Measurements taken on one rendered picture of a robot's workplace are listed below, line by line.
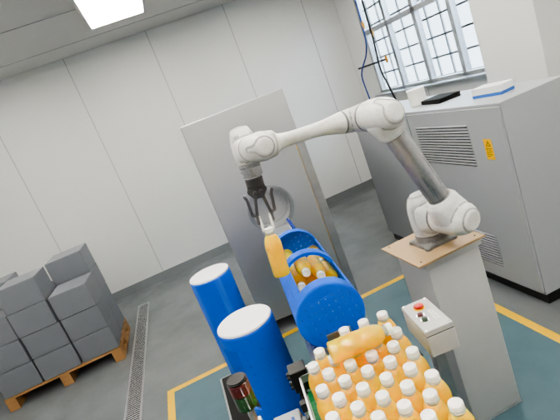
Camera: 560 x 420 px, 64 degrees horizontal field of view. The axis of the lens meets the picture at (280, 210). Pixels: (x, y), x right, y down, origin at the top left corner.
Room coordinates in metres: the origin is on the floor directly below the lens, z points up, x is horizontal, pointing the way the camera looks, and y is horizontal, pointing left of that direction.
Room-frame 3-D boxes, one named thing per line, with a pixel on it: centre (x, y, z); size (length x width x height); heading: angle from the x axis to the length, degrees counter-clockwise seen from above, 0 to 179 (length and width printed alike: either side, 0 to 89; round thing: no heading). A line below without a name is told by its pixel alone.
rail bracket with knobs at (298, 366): (1.52, 0.16, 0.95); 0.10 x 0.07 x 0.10; 93
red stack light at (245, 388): (1.17, 0.30, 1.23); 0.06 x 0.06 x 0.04
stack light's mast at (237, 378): (1.17, 0.30, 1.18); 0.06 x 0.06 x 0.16
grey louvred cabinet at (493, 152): (3.77, -1.51, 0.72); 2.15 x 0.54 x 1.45; 11
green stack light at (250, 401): (1.17, 0.30, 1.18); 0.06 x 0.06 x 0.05
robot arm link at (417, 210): (2.11, -0.68, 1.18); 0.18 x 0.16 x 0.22; 19
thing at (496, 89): (2.98, -1.63, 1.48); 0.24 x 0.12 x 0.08; 19
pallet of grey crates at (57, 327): (4.66, 2.75, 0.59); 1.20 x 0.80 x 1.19; 101
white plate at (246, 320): (2.00, 0.36, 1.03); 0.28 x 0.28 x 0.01
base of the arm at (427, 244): (2.14, -0.67, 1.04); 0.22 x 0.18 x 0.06; 10
